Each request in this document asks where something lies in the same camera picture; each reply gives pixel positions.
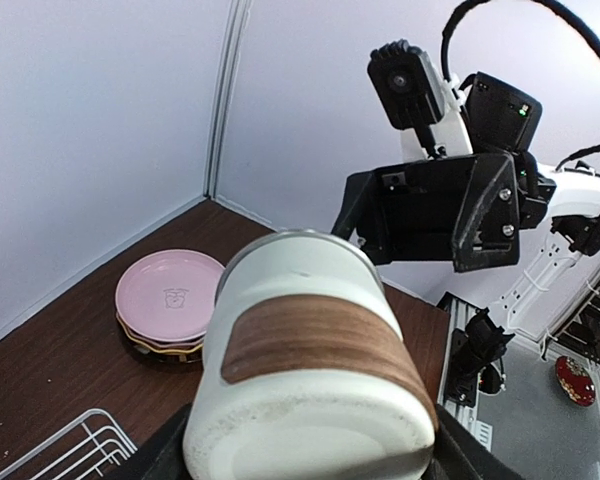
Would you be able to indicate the white wire dish rack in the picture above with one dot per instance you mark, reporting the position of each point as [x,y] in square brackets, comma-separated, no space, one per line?
[90,446]

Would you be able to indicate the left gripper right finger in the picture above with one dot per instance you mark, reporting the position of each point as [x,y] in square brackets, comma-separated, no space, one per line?
[458,455]

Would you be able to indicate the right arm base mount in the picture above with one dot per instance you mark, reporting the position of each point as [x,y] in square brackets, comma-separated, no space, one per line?
[476,360]

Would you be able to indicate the right aluminium frame post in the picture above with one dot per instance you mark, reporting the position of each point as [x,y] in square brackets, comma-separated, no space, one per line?
[236,26]

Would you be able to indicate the white and brown cup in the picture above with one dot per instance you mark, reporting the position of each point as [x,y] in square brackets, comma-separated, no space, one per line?
[306,374]

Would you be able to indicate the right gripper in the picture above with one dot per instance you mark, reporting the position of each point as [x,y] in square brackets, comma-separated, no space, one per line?
[463,210]

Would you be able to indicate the yellow polka dot plate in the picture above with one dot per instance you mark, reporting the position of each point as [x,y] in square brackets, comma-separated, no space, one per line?
[125,338]

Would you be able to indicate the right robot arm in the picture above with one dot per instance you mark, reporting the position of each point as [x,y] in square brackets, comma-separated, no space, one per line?
[502,119]

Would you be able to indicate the dark pink polka dot plate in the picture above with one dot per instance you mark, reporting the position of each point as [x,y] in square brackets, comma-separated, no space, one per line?
[188,346]

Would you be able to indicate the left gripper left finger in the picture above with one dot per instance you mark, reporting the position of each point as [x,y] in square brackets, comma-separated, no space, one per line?
[161,456]

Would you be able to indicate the red patterned dish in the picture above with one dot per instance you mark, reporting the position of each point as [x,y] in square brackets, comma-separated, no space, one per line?
[575,381]

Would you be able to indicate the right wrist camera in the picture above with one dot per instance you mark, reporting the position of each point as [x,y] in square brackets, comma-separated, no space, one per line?
[417,99]

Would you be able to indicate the black rimmed cream plate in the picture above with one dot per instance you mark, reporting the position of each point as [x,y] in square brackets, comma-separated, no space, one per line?
[143,353]

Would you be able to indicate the light pink plate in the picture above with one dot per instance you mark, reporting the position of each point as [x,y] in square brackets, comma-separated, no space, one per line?
[168,296]

